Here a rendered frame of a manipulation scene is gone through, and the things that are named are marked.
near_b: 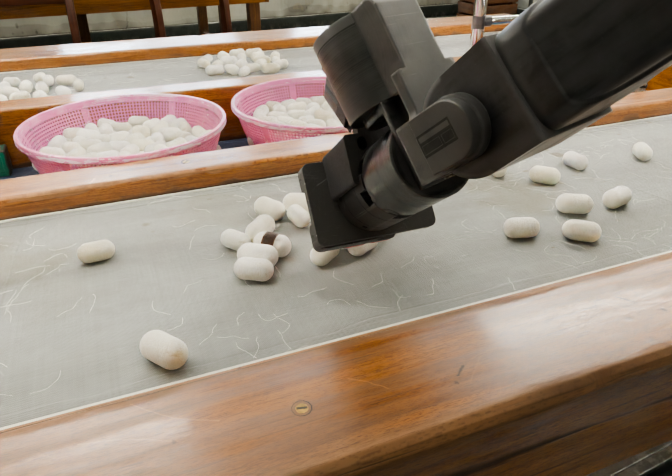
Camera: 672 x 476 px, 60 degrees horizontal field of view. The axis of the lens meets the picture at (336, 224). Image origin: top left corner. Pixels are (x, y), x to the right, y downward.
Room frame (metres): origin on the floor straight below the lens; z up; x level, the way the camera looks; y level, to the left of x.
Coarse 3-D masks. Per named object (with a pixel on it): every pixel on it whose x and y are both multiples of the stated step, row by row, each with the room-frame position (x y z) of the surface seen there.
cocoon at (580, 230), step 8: (568, 224) 0.48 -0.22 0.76; (576, 224) 0.47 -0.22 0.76; (584, 224) 0.47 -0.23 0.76; (592, 224) 0.47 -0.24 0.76; (568, 232) 0.47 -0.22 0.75; (576, 232) 0.47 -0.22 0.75; (584, 232) 0.47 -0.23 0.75; (592, 232) 0.47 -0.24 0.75; (600, 232) 0.47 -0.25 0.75; (584, 240) 0.47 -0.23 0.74; (592, 240) 0.47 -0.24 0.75
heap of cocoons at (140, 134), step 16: (80, 128) 0.79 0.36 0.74; (96, 128) 0.80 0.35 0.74; (112, 128) 0.80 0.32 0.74; (128, 128) 0.81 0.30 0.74; (144, 128) 0.79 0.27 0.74; (160, 128) 0.80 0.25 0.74; (176, 128) 0.79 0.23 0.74; (192, 128) 0.80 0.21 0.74; (48, 144) 0.74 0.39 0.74; (64, 144) 0.73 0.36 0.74; (80, 144) 0.73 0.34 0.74; (96, 144) 0.72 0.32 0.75; (112, 144) 0.73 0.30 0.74; (128, 144) 0.72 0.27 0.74; (144, 144) 0.73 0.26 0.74; (160, 144) 0.71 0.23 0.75; (176, 144) 0.73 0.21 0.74
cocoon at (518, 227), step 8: (504, 224) 0.48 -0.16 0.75; (512, 224) 0.48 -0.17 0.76; (520, 224) 0.48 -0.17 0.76; (528, 224) 0.48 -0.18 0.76; (536, 224) 0.48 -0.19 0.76; (504, 232) 0.48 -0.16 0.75; (512, 232) 0.47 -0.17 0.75; (520, 232) 0.47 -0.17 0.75; (528, 232) 0.47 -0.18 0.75; (536, 232) 0.48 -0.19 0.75
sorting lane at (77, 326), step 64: (640, 128) 0.80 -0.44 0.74; (192, 192) 0.58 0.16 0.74; (256, 192) 0.58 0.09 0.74; (512, 192) 0.58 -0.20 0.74; (576, 192) 0.58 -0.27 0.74; (640, 192) 0.58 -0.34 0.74; (0, 256) 0.45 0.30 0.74; (64, 256) 0.45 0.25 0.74; (128, 256) 0.45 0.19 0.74; (192, 256) 0.45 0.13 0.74; (384, 256) 0.45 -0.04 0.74; (448, 256) 0.45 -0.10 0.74; (512, 256) 0.45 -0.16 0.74; (576, 256) 0.45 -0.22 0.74; (640, 256) 0.45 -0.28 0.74; (0, 320) 0.35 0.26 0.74; (64, 320) 0.35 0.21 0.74; (128, 320) 0.35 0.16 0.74; (192, 320) 0.35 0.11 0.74; (256, 320) 0.35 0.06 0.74; (320, 320) 0.35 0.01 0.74; (384, 320) 0.35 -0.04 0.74; (0, 384) 0.29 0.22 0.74; (64, 384) 0.29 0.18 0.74; (128, 384) 0.29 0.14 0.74
